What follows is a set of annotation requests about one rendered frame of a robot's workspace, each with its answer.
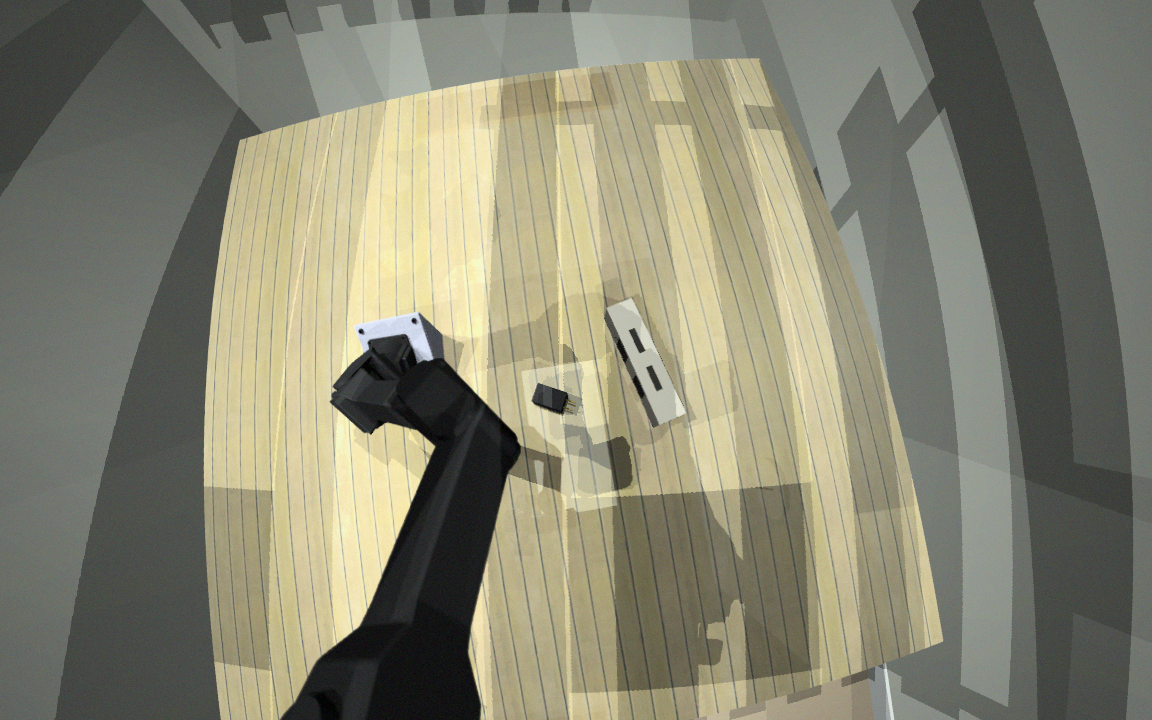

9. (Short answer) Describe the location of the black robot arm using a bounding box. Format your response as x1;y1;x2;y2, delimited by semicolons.
280;334;521;720

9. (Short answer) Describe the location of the black two-prong plug charger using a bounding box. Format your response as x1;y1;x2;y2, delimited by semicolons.
531;382;575;414

